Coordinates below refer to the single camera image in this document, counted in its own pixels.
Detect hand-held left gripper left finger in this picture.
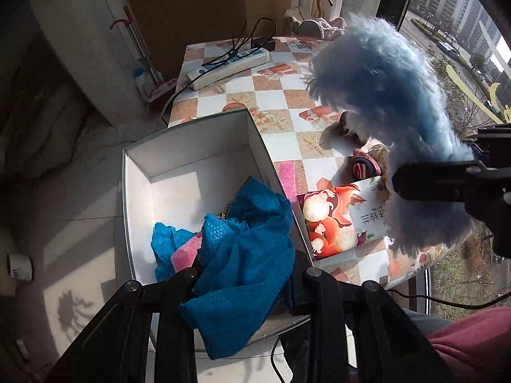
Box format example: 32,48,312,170
46,267,204,383

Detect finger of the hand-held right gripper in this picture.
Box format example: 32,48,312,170
391,160,511,258
465,125,511,160

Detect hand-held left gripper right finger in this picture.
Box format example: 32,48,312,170
285,265,456,383

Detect pink cloth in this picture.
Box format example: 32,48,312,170
170,241,204,274

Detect blue nonwoven shoe cover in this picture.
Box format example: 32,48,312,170
151,221,204,282
179,177,296,360

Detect leopard print scrunchie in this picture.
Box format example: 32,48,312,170
216,179,250,220

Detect white cardboard box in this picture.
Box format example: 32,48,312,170
116,108,314,284

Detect light blue fluffy scrunchie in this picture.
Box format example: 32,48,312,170
307,14,485,258

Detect white polka dot satin scrunchie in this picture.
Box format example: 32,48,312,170
367,144,394,176

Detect yellow window sticker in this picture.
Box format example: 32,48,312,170
445,64,506,126

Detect red white snack packet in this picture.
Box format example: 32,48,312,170
295,176,394,262

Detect person's dark trousers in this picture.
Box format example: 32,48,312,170
399,307,452,336

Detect white cup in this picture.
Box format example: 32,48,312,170
6,253,34,284

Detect person's maroon jacket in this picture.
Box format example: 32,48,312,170
427,307,511,383

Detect checkered printed tablecloth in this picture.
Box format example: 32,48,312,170
168,36,452,288

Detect pink fabric bundle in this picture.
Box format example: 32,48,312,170
285,16,348,42

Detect grey fabric bundle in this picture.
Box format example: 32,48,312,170
0,76,100,176

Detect white plastic bottle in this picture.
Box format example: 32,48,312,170
133,68,154,94

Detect black power adapter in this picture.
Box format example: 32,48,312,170
249,37,277,52

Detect white power strip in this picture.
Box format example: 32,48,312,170
186,46,270,90

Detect brown cardboard sheet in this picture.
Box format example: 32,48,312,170
120,0,294,84

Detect thin black cable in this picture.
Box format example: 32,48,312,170
387,287,511,310

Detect yellow hooked umbrella handle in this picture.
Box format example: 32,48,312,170
313,0,334,19

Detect red handled mop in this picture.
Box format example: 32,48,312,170
110,6,178,104

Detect black power cable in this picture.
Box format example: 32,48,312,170
202,18,278,66

